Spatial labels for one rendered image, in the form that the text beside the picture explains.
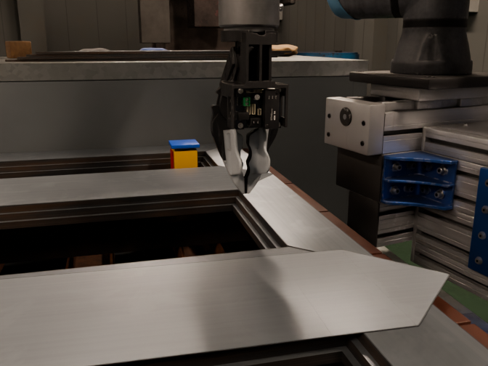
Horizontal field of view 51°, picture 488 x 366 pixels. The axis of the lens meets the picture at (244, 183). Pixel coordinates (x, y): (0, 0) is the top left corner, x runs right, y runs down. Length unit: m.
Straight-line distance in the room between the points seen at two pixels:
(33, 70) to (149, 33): 2.39
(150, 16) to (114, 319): 3.23
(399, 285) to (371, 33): 4.71
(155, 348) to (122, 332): 0.04
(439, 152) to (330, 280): 0.47
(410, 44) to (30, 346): 0.82
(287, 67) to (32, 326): 1.01
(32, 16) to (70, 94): 6.12
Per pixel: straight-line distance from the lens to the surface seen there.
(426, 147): 0.99
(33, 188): 0.97
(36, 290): 0.58
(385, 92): 1.04
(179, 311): 0.50
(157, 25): 3.65
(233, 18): 0.63
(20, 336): 0.50
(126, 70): 1.29
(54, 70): 1.29
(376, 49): 5.21
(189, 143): 1.10
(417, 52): 1.02
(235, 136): 0.65
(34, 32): 7.39
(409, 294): 0.55
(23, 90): 1.31
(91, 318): 0.51
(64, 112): 1.30
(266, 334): 0.47
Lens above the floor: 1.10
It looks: 15 degrees down
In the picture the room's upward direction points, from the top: straight up
